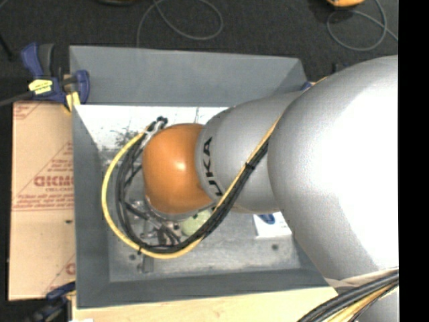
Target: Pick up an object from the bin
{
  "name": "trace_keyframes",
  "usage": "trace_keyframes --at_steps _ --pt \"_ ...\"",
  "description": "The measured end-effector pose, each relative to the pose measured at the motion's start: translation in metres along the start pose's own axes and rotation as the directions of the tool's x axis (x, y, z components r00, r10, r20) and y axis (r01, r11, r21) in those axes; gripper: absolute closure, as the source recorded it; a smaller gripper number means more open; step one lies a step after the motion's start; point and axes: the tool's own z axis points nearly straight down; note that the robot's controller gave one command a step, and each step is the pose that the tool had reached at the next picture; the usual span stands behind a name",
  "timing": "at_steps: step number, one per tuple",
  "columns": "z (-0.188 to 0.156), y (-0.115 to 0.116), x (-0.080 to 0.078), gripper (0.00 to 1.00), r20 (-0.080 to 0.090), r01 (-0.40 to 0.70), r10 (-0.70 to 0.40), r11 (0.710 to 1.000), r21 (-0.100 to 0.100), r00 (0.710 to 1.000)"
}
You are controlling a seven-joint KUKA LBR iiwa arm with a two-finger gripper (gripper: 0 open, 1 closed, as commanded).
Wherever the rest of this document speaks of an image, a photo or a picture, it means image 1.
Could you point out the pale green ball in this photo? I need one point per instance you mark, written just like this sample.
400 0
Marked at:
194 225

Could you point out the white box with blue print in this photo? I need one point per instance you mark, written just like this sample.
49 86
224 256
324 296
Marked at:
273 228

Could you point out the brown cardboard board, red print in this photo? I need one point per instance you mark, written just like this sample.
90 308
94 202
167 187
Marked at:
40 166

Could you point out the grey metal bin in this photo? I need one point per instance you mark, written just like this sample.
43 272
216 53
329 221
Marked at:
174 76

